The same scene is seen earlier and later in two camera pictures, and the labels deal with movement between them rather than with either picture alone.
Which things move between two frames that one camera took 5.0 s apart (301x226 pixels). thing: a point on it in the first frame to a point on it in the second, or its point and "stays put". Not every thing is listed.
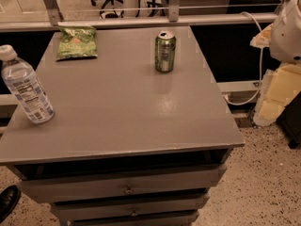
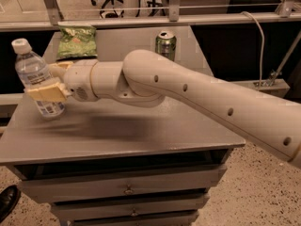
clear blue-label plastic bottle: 25,86 to 33,72
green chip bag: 76,41 stays put
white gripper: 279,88 to 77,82
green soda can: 165,52 stays put
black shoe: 8,198 stays put
